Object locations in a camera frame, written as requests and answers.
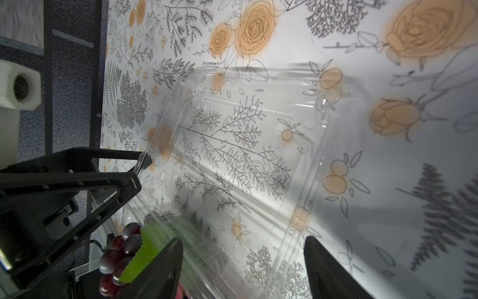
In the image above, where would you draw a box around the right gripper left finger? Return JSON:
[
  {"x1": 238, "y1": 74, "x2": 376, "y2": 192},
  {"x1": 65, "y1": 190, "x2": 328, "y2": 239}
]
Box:
[{"x1": 118, "y1": 238, "x2": 184, "y2": 299}]

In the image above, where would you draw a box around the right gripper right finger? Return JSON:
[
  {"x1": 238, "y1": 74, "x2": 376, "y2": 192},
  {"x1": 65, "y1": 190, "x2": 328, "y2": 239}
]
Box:
[{"x1": 304, "y1": 235, "x2": 372, "y2": 299}]

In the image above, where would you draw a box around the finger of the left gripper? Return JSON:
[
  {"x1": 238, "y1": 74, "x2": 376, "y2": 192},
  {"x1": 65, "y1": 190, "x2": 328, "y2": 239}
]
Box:
[
  {"x1": 1, "y1": 147, "x2": 152, "y2": 175},
  {"x1": 1, "y1": 172, "x2": 142, "y2": 276}
]

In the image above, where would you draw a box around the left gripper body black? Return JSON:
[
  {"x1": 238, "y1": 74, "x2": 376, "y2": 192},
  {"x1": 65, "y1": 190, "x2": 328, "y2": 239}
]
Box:
[{"x1": 1, "y1": 201, "x2": 79, "y2": 284}]

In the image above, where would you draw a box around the dark purple grape bunch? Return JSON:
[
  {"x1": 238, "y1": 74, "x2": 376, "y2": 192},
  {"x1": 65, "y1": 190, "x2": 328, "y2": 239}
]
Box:
[{"x1": 99, "y1": 223, "x2": 143, "y2": 299}]

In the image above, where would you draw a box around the clear clamshell container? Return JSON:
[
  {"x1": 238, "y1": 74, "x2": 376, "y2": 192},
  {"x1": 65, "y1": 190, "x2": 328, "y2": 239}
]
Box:
[{"x1": 134, "y1": 63, "x2": 344, "y2": 299}]

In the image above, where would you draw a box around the red grape bunch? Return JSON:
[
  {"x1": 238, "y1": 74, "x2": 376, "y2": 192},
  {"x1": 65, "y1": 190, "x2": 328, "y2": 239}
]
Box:
[{"x1": 175, "y1": 284, "x2": 188, "y2": 299}]

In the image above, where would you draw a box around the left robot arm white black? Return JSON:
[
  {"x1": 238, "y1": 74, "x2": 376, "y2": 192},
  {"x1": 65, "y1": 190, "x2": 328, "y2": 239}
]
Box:
[{"x1": 1, "y1": 61, "x2": 151, "y2": 295}]

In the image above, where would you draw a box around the floral tablecloth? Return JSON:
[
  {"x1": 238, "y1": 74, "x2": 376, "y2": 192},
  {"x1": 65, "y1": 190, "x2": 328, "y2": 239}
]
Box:
[{"x1": 101, "y1": 1, "x2": 478, "y2": 299}]

